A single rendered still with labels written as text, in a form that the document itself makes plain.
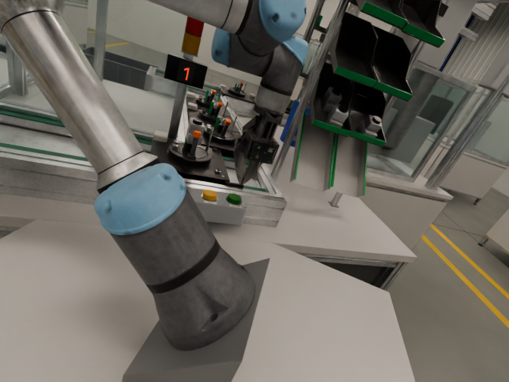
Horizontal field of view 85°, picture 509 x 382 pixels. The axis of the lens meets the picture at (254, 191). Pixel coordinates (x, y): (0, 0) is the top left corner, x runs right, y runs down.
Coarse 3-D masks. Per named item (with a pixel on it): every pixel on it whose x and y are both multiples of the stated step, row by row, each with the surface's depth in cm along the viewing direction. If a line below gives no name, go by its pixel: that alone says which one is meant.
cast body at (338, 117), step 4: (336, 104) 88; (336, 108) 86; (340, 108) 86; (344, 108) 85; (332, 112) 89; (336, 112) 86; (340, 112) 86; (344, 112) 86; (328, 116) 91; (332, 116) 87; (336, 116) 87; (340, 116) 86; (344, 116) 86; (328, 120) 89; (332, 120) 87; (336, 120) 88; (340, 120) 87; (344, 120) 87; (332, 124) 88; (336, 124) 88; (340, 124) 87
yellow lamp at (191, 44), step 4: (184, 36) 82; (188, 36) 82; (192, 36) 81; (196, 36) 82; (184, 40) 83; (188, 40) 82; (192, 40) 82; (196, 40) 82; (200, 40) 84; (184, 44) 83; (188, 44) 82; (192, 44) 82; (196, 44) 83; (184, 48) 83; (188, 48) 83; (192, 48) 83; (196, 48) 84; (188, 52) 83; (192, 52) 84; (196, 52) 85
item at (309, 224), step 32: (288, 160) 155; (288, 192) 119; (320, 192) 130; (0, 224) 61; (96, 224) 67; (224, 224) 84; (288, 224) 96; (320, 224) 103; (352, 224) 112; (384, 224) 122; (352, 256) 97; (384, 256) 101; (416, 256) 106
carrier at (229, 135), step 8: (224, 120) 113; (208, 128) 111; (216, 128) 118; (232, 128) 119; (208, 136) 111; (216, 136) 110; (224, 136) 111; (232, 136) 117; (240, 136) 127; (216, 144) 108; (224, 144) 111; (232, 144) 114; (224, 152) 108; (232, 152) 109
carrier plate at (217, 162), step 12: (156, 144) 91; (168, 144) 94; (168, 156) 86; (216, 156) 98; (180, 168) 82; (192, 168) 84; (204, 168) 87; (216, 168) 90; (204, 180) 83; (216, 180) 84; (228, 180) 85
